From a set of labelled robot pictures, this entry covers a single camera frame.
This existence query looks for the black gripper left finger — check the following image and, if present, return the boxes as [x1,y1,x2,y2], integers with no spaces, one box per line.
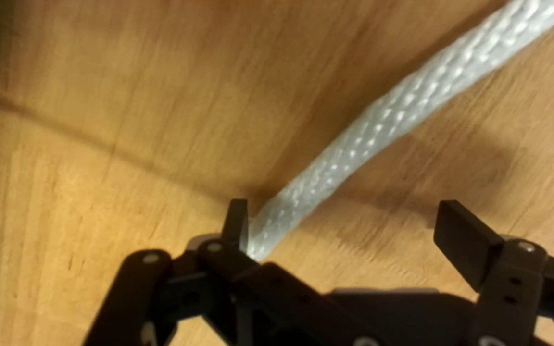
[82,200,380,346]

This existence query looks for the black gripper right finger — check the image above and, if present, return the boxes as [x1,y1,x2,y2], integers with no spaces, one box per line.
[432,200,554,346]

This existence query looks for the white braided rope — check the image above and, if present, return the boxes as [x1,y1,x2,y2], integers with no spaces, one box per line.
[243,0,554,266]

